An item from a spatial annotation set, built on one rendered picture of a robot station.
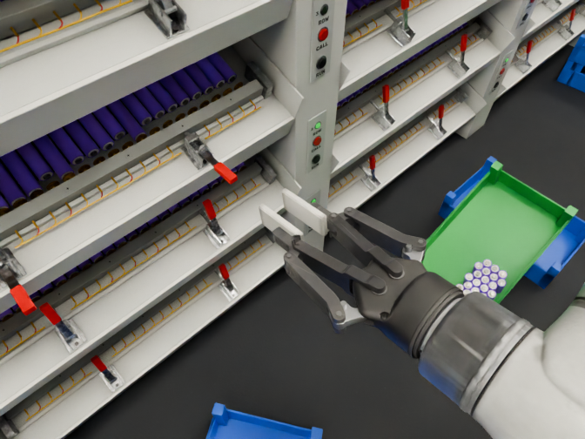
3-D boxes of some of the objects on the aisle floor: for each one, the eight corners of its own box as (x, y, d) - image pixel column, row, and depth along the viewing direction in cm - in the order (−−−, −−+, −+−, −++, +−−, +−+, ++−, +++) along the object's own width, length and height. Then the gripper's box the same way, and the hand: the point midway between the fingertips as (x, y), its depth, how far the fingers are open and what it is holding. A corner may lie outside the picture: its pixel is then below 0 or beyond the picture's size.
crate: (483, 321, 100) (487, 315, 93) (411, 264, 109) (409, 254, 102) (568, 223, 103) (579, 210, 96) (491, 175, 112) (495, 159, 105)
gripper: (383, 408, 40) (226, 263, 54) (486, 299, 46) (323, 195, 60) (386, 368, 35) (211, 219, 48) (501, 251, 41) (319, 149, 55)
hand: (292, 219), depth 52 cm, fingers open, 3 cm apart
